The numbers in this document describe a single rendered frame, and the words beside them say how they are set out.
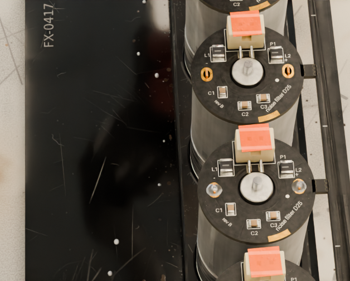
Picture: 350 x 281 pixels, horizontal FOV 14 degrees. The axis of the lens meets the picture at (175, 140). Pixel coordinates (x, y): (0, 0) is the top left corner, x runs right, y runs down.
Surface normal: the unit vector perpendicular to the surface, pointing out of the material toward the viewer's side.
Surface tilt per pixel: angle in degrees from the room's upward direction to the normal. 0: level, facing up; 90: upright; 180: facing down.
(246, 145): 0
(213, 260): 90
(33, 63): 0
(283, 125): 90
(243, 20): 0
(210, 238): 90
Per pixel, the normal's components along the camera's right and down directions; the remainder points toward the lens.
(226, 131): -0.34, 0.84
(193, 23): -0.86, 0.45
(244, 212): 0.00, -0.44
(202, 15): -0.70, 0.64
